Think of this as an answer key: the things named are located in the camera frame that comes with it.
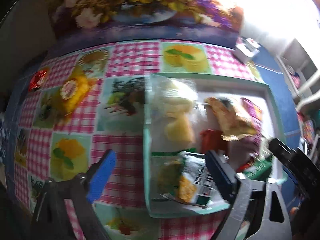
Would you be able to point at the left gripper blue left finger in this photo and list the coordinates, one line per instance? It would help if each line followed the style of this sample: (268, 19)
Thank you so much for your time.
(98, 175)

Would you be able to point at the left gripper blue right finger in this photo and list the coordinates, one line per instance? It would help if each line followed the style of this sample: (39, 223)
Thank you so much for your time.
(223, 176)

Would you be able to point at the small red milk candy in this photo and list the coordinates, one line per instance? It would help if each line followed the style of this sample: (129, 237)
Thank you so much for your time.
(243, 167)

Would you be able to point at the red box-shaped snack packet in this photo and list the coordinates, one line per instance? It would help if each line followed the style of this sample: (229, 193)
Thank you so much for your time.
(211, 139)

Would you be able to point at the green white cracker packet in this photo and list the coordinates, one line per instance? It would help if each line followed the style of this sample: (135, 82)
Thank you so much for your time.
(186, 179)

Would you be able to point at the orange barcode bread packet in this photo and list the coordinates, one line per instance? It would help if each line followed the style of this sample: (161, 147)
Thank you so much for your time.
(235, 122)

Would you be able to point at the cream jelly cup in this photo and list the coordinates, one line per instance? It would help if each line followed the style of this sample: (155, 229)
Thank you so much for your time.
(179, 130)

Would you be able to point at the purple snack packet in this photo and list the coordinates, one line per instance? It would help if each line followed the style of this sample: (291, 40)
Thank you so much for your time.
(255, 113)

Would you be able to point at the yellow soft bread packet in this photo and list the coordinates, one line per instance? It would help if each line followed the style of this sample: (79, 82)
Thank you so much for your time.
(71, 93)

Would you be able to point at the round bun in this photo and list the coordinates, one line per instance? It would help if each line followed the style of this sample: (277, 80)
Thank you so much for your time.
(172, 97)

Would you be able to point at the red foil candy packet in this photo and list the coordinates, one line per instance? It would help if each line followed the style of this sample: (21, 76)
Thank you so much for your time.
(38, 79)

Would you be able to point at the colourful cube box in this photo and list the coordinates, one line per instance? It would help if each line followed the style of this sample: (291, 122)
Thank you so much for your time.
(308, 131)

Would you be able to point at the white tray with green rim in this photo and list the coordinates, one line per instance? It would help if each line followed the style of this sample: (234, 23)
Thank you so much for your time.
(187, 115)

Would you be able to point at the pink checkered tablecloth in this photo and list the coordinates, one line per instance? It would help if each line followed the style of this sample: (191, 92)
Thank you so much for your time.
(94, 131)

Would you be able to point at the white shelf unit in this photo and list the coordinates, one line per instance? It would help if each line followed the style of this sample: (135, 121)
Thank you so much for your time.
(302, 77)

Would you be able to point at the floral painting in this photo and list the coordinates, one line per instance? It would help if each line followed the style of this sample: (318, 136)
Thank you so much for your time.
(209, 21)

